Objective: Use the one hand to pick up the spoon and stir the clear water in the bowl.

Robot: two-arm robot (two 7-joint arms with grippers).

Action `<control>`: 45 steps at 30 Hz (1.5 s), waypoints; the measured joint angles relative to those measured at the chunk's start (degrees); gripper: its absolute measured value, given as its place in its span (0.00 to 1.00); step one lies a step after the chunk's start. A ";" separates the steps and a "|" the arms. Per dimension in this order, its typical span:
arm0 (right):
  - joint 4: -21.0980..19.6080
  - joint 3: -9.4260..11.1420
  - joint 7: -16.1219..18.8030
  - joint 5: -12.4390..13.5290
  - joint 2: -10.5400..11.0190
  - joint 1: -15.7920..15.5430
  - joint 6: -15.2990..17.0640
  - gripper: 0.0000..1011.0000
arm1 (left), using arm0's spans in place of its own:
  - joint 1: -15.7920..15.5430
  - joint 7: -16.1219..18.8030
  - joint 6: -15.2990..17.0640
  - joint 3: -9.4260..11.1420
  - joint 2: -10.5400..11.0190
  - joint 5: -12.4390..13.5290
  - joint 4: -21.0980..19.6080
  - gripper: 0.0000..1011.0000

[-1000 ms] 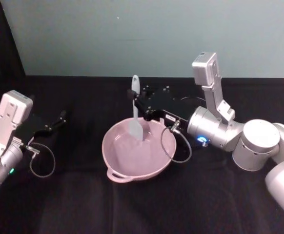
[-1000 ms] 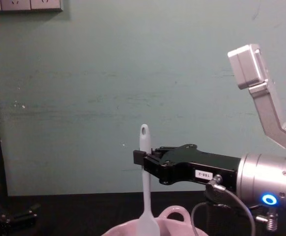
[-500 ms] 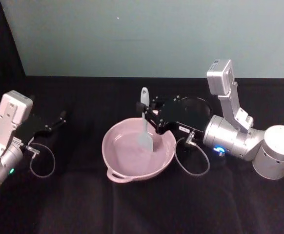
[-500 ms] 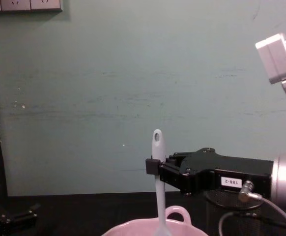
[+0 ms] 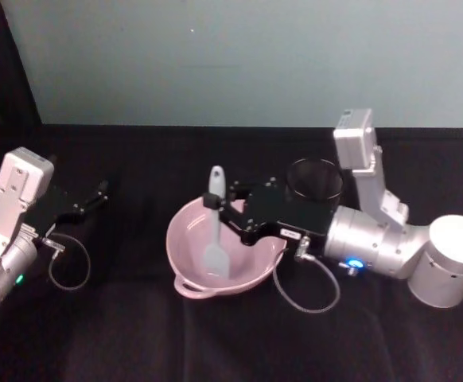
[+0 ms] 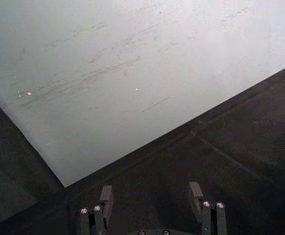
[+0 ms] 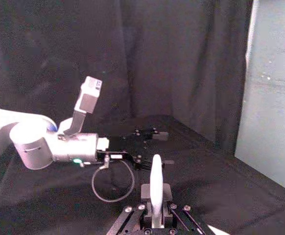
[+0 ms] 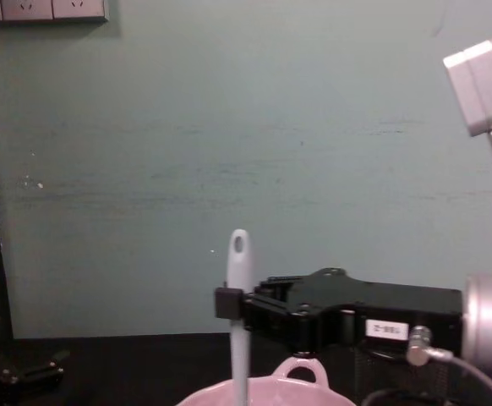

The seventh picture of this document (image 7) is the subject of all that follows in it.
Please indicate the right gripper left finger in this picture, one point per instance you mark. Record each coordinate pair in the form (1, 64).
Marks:
(145, 193)

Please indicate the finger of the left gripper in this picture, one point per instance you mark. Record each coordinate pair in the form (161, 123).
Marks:
(143, 163)
(160, 136)

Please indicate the black cloth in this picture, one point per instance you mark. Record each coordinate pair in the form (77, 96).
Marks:
(172, 61)

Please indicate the pale wall panel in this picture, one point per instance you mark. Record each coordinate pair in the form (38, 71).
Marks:
(272, 110)

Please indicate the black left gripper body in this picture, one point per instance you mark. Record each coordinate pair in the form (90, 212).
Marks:
(130, 147)

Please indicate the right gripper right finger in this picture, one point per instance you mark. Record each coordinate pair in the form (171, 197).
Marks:
(167, 194)

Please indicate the small white plastic piece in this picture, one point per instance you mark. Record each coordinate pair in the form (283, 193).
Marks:
(156, 181)

